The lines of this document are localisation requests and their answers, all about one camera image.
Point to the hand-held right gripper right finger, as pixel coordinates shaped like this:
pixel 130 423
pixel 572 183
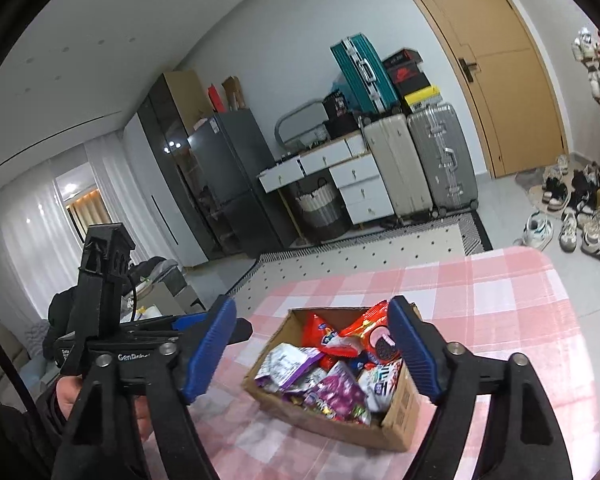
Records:
pixel 417 355

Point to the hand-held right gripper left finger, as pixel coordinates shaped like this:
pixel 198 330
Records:
pixel 207 355

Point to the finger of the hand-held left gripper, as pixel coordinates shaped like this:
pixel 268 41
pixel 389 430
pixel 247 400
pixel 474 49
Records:
pixel 190 321

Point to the dark red cookie packet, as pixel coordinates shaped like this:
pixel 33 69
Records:
pixel 367 327

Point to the large white red snack packet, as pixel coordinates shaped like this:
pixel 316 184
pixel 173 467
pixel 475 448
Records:
pixel 280 365

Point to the purple candy packet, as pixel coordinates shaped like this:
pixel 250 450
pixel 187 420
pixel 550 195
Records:
pixel 340 390

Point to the red orange snack packet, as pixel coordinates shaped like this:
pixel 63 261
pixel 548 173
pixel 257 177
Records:
pixel 317 332

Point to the brown cardboard box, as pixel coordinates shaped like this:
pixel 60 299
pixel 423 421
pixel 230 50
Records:
pixel 305 415

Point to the person's left forearm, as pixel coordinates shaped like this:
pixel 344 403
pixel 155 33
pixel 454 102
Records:
pixel 15 440

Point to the person's left hand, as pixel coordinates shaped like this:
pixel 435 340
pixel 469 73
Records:
pixel 67 400

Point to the grey side cabinet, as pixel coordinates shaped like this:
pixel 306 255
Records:
pixel 175 285

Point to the pink checked tablecloth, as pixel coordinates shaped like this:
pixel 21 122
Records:
pixel 505 335

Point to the white sheer curtain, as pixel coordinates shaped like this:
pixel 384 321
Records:
pixel 25 240

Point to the beige sofa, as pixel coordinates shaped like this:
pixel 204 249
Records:
pixel 0 355

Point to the dark glass cabinet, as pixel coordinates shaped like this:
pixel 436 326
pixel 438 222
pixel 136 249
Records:
pixel 170 170

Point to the grey refrigerator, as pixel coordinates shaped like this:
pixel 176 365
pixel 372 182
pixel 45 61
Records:
pixel 235 170

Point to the woven laundry basket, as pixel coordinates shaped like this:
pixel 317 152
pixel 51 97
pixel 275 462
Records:
pixel 320 210

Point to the white drawer dresser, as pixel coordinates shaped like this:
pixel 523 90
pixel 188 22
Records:
pixel 360 185

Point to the beige suitcase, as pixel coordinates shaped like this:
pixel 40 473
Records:
pixel 395 165

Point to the silver suitcase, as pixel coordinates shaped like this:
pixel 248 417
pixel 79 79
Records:
pixel 440 155

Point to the pile of shoes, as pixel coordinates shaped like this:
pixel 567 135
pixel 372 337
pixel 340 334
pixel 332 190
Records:
pixel 570 220

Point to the grey door mat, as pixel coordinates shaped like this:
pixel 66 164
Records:
pixel 527 182

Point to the red paper bag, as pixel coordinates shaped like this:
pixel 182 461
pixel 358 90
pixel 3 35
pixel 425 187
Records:
pixel 216 99

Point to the tall brown paper bag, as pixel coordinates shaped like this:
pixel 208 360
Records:
pixel 235 92

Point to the yellow black shoe box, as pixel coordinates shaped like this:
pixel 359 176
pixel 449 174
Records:
pixel 422 99

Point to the black printed bag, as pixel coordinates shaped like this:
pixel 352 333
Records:
pixel 336 105

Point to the wooden door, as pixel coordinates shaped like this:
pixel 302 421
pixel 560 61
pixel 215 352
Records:
pixel 490 85

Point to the teal suitcase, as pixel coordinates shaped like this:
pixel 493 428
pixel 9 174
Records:
pixel 360 72

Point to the rows of sneakers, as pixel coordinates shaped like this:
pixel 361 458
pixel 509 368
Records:
pixel 597 80

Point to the arched metal frame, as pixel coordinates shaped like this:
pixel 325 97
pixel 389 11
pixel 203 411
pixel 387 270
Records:
pixel 280 125

